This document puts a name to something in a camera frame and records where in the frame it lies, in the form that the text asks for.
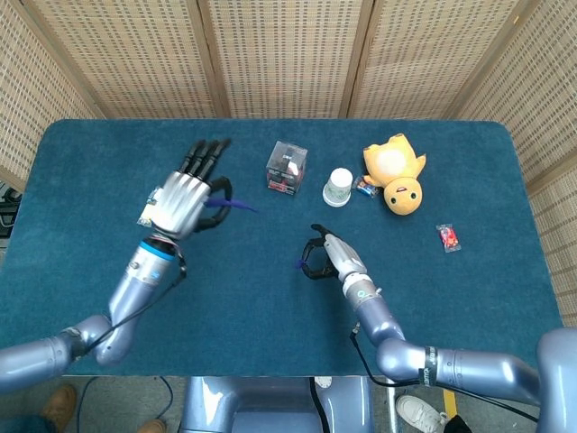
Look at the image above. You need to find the clear box with toy machine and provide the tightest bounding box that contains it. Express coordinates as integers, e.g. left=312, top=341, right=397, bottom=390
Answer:
left=264, top=140, right=309, bottom=197

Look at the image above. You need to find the woven folding screen panel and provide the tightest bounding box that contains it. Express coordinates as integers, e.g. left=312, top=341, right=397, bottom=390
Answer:
left=345, top=0, right=542, bottom=121
left=197, top=0, right=376, bottom=120
left=20, top=0, right=231, bottom=121
left=450, top=0, right=577, bottom=330
left=0, top=0, right=107, bottom=193

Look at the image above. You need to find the white sneaker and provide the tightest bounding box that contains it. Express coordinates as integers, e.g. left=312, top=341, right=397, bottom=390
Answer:
left=395, top=394, right=450, bottom=433

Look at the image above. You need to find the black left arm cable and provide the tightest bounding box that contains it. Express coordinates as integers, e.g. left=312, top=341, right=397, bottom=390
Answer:
left=85, top=254, right=188, bottom=357

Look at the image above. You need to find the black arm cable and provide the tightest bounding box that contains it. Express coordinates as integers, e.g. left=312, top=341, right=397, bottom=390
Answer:
left=85, top=254, right=188, bottom=357
left=349, top=323, right=541, bottom=424

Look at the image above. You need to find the blue-grey robot torso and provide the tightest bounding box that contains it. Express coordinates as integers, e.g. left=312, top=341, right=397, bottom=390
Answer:
left=179, top=376, right=375, bottom=433

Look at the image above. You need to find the black equipment stand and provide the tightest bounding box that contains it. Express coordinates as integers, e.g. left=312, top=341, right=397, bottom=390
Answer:
left=0, top=180, right=23, bottom=240

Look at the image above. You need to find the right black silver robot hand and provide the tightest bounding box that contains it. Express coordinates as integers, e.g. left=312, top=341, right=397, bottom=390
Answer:
left=301, top=223, right=369, bottom=283

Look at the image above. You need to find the red candy packet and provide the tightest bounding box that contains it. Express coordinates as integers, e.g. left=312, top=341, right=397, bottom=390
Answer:
left=435, top=224, right=463, bottom=253

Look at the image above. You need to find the blue carpet table cover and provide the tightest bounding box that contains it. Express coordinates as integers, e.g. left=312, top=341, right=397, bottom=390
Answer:
left=0, top=118, right=572, bottom=378

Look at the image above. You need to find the yellow plush toy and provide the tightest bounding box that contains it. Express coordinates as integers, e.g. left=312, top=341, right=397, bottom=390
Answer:
left=362, top=133, right=428, bottom=216

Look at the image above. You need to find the blue floor cable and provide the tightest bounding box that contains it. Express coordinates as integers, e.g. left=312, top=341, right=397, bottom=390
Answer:
left=76, top=376, right=175, bottom=433

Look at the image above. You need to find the blue jeans leg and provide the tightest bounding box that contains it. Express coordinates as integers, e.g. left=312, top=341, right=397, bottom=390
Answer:
left=0, top=413, right=51, bottom=433

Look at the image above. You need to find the black torso cable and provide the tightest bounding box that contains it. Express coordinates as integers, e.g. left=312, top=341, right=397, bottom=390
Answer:
left=307, top=377, right=329, bottom=433

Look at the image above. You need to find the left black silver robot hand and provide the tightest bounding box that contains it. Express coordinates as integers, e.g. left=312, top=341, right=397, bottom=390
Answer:
left=143, top=138, right=234, bottom=240

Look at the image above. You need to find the blue candy packet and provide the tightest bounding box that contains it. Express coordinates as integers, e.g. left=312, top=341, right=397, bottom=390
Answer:
left=353, top=175, right=380, bottom=198

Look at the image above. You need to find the white paper cup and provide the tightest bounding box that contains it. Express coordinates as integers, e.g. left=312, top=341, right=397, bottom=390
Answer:
left=321, top=168, right=354, bottom=208

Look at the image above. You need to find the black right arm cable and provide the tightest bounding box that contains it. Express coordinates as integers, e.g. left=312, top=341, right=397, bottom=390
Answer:
left=349, top=323, right=541, bottom=424

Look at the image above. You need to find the black trouser leg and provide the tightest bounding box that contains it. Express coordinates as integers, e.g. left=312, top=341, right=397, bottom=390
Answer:
left=444, top=414, right=473, bottom=433

